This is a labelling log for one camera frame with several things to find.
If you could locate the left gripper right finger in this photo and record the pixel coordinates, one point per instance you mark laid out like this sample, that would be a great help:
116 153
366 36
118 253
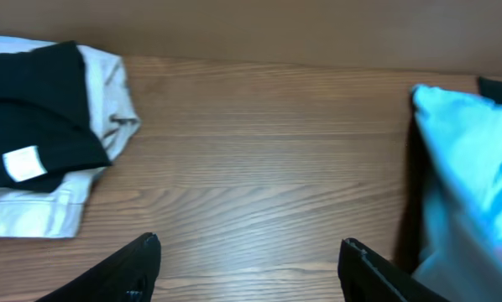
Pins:
365 276

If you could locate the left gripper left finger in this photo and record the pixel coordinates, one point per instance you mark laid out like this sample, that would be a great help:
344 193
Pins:
128 275

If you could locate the light blue t-shirt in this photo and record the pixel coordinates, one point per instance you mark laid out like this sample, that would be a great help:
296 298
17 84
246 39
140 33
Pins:
462 200

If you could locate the folded beige garment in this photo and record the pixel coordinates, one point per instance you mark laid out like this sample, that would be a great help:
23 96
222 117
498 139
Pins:
25 213

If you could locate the folded black garment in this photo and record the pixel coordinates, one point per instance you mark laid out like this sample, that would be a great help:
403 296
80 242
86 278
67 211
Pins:
45 129

